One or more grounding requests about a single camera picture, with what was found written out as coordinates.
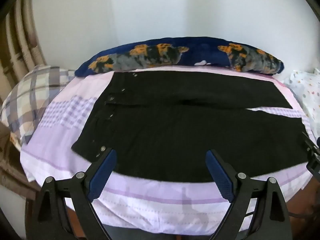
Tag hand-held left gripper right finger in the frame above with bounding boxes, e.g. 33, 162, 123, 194
205, 149, 293, 240

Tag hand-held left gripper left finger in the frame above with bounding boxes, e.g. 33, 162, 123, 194
37, 149, 117, 240

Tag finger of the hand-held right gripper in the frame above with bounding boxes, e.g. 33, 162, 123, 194
301, 131, 320, 157

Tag black pants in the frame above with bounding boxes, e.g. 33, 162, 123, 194
71, 71, 309, 183

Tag purple checked bedsheet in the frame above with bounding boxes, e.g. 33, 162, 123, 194
20, 65, 317, 233

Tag white dotted cloth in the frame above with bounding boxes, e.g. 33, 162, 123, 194
287, 69, 320, 133

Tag plaid pillow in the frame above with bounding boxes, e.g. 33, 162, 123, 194
1, 65, 77, 152

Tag blue dog print blanket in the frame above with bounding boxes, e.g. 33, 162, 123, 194
75, 37, 285, 77

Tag rattan chair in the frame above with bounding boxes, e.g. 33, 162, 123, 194
0, 0, 48, 103

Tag wooden bed frame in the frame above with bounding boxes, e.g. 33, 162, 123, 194
0, 122, 38, 200

